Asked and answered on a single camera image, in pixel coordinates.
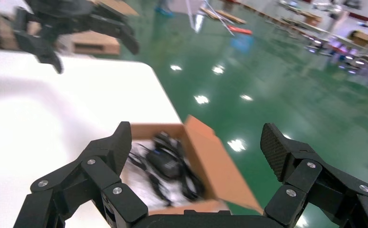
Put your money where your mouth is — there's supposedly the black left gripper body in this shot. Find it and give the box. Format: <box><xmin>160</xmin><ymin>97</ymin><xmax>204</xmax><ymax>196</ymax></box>
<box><xmin>26</xmin><ymin>0</ymin><xmax>93</xmax><ymax>43</ymax></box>

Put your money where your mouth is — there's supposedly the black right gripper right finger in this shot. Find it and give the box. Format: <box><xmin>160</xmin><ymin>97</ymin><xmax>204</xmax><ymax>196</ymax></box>
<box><xmin>260</xmin><ymin>123</ymin><xmax>368</xmax><ymax>228</ymax></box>

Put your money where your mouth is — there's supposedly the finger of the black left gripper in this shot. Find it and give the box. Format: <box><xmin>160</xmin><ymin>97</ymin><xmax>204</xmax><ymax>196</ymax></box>
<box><xmin>87</xmin><ymin>4</ymin><xmax>140</xmax><ymax>55</ymax></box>
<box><xmin>13</xmin><ymin>7</ymin><xmax>64</xmax><ymax>75</ymax></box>

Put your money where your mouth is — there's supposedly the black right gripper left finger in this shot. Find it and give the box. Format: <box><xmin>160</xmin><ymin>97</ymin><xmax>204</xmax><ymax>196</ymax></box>
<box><xmin>13</xmin><ymin>121</ymin><xmax>149</xmax><ymax>228</ymax></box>

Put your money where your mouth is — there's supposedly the black wired computer mouse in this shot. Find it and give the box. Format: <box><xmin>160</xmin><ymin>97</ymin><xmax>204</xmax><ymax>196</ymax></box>
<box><xmin>128</xmin><ymin>146</ymin><xmax>184</xmax><ymax>207</ymax></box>

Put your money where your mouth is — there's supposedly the black power cord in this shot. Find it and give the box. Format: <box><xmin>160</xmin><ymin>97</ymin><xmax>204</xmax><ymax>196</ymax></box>
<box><xmin>153</xmin><ymin>131</ymin><xmax>207</xmax><ymax>202</ymax></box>

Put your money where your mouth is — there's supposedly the cardboard box with dark slot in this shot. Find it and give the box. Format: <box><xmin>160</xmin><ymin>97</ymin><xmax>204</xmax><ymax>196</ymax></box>
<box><xmin>70</xmin><ymin>30</ymin><xmax>121</xmax><ymax>56</ymax></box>

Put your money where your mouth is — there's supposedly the open brown cardboard box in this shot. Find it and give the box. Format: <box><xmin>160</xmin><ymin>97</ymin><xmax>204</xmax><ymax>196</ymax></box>
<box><xmin>121</xmin><ymin>114</ymin><xmax>264</xmax><ymax>216</ymax></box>

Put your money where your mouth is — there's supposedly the white printed instruction sheet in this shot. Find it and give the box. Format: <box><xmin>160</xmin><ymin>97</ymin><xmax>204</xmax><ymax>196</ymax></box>
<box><xmin>122</xmin><ymin>140</ymin><xmax>216</xmax><ymax>210</ymax></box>

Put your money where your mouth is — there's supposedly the red flat object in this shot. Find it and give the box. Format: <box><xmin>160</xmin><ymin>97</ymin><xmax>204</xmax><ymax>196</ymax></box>
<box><xmin>227</xmin><ymin>25</ymin><xmax>254</xmax><ymax>36</ymax></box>

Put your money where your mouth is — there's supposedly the blue object on floor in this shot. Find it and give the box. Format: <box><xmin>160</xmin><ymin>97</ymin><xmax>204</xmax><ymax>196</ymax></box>
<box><xmin>230</xmin><ymin>34</ymin><xmax>254</xmax><ymax>54</ymax></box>

